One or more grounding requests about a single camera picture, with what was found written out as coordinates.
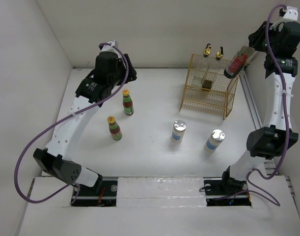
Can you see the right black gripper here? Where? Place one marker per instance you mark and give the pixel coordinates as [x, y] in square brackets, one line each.
[257, 37]

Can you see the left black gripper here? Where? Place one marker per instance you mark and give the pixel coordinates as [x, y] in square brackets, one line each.
[121, 64]

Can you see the black-capped soy sauce bottle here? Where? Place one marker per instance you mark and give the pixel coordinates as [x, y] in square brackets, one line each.
[239, 61]

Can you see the yellow-capped sauce bottle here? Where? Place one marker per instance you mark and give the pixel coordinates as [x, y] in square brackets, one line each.
[127, 102]
[114, 128]

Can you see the gold-capped dark liquid bottle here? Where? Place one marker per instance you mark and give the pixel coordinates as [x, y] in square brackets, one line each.
[212, 70]

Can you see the clear square glass bottle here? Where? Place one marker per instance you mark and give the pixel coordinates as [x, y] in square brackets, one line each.
[200, 65]

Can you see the white blue shaker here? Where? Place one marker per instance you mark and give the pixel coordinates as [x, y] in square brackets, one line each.
[216, 138]
[178, 130]

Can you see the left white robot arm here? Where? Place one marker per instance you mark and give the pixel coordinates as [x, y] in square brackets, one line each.
[55, 159]

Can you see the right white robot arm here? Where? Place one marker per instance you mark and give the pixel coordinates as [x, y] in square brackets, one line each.
[276, 135]

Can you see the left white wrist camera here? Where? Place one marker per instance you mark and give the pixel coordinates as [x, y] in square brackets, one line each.
[109, 47]

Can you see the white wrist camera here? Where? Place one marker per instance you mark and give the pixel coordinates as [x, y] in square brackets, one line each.
[290, 14]
[109, 47]

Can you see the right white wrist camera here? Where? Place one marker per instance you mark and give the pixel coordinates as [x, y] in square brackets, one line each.
[290, 14]

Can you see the aluminium side rail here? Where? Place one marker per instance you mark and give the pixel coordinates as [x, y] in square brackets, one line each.
[269, 165]

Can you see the gold wire basket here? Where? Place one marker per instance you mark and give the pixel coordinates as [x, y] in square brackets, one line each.
[217, 101]

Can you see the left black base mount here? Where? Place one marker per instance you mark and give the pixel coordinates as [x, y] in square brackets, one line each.
[105, 197]

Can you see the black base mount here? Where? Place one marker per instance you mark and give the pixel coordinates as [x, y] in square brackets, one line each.
[105, 197]
[216, 195]

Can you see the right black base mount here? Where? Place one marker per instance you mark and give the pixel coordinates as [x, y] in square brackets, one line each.
[216, 195]

